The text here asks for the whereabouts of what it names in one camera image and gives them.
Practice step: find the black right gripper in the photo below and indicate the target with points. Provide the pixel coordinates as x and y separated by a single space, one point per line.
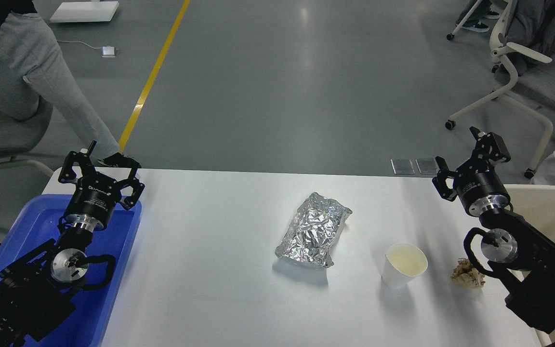
476 182

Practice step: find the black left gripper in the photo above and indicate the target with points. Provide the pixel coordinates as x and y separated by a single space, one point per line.
92 198

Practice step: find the white paper cup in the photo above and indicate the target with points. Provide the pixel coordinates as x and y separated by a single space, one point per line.
403 262

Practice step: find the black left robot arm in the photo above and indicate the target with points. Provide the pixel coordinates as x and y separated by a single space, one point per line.
36 289

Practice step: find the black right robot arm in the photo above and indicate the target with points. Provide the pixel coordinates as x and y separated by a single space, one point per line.
505 246

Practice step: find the right metal floor plate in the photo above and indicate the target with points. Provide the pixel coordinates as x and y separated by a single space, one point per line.
427 166

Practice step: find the metal floor plate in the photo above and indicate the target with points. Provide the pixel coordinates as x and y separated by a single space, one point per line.
427 166
402 167

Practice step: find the left metal floor plate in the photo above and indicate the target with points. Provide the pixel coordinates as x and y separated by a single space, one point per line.
402 167

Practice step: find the white office chair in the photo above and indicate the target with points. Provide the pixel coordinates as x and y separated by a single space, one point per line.
519 70

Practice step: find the crumpled brown paper ball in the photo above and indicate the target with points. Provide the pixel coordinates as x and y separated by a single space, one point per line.
467 276

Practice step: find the grey office chair left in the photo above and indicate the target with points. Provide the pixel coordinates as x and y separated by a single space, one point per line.
21 136

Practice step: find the white power adapter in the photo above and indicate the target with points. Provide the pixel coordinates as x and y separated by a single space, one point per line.
108 51

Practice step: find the dark shoe top right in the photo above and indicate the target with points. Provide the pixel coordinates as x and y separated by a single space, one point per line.
475 26

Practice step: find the person in grey trousers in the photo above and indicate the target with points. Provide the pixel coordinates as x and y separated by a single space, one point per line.
33 72

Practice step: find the white flat floor base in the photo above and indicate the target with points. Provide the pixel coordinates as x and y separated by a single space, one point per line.
85 11

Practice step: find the crumpled aluminium foil bag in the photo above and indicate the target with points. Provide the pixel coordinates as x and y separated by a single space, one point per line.
313 231

